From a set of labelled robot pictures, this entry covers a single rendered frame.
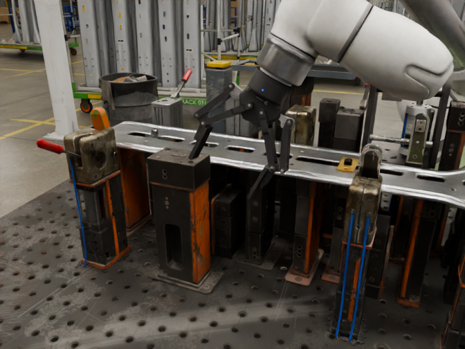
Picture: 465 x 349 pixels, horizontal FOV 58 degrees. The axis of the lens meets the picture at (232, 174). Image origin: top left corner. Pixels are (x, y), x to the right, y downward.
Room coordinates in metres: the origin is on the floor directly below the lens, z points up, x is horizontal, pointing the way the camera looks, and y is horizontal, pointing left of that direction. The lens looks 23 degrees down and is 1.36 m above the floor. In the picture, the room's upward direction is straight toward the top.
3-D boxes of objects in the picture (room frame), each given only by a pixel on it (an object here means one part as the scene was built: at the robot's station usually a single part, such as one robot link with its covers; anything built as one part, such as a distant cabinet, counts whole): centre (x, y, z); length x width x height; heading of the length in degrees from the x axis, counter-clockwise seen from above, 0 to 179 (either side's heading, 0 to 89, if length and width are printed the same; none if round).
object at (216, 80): (1.40, 0.04, 0.92); 0.08 x 0.08 x 0.44; 66
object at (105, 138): (0.97, 0.34, 0.88); 0.15 x 0.11 x 0.36; 156
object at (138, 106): (3.60, 0.89, 0.36); 0.54 x 0.50 x 0.73; 161
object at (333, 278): (0.91, -0.27, 0.84); 0.13 x 0.05 x 0.29; 156
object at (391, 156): (1.05, -0.44, 0.94); 0.18 x 0.13 x 0.49; 66
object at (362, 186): (0.72, -0.25, 0.87); 0.12 x 0.09 x 0.35; 156
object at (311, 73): (1.30, -0.19, 1.16); 0.37 x 0.14 x 0.02; 66
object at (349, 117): (1.09, -0.32, 0.89); 0.13 x 0.11 x 0.38; 156
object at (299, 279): (0.93, -0.19, 0.84); 0.17 x 0.06 x 0.29; 156
